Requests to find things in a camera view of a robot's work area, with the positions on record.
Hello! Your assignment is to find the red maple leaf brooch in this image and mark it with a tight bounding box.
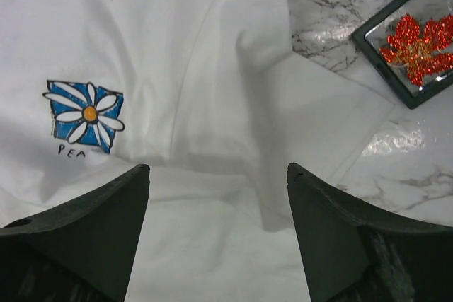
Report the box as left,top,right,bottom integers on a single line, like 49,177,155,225
379,13,452,86

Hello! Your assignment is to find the black brooch display box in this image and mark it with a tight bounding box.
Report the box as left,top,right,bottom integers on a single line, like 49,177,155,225
351,0,452,109

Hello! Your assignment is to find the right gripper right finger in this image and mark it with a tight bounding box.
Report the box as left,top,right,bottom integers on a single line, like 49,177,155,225
287,163,452,301

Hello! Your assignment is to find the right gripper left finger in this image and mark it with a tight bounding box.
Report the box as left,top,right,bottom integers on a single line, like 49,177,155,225
1,165,149,301

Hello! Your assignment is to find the white t-shirt daisy print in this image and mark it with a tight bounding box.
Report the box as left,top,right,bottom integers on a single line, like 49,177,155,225
1,0,391,301

